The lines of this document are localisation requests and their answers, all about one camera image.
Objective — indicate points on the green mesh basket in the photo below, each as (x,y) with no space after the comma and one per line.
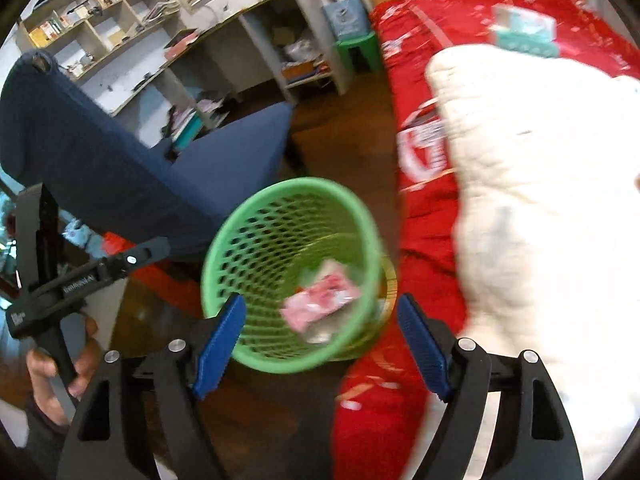
(285,362)

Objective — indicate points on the green plastic stool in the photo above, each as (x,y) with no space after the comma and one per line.
(360,42)

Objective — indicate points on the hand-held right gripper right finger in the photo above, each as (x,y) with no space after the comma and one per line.
(425,350)

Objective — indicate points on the wooden bookshelf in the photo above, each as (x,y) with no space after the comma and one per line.
(87,35)

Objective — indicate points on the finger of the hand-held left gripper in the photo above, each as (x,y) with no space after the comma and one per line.
(145,252)

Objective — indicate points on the pile of books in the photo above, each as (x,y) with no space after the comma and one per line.
(192,125)

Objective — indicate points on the person's left hand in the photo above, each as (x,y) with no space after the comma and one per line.
(45,385)

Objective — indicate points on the red notebook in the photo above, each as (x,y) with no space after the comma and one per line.
(182,45)

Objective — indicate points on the white quilt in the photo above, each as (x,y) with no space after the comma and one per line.
(525,185)

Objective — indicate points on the red printed bedspread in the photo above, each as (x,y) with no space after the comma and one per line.
(430,240)

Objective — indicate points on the person's left forearm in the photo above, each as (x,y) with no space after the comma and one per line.
(35,452)

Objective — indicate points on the blue fabric chair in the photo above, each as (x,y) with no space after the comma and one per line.
(100,160)

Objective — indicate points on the teal tissue box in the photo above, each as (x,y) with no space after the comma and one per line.
(525,30)

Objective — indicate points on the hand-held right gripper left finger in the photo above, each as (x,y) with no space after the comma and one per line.
(220,345)

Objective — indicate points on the pink wrapper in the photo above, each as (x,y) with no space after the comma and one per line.
(320,300)

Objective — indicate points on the white desk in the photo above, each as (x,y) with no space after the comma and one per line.
(265,55)

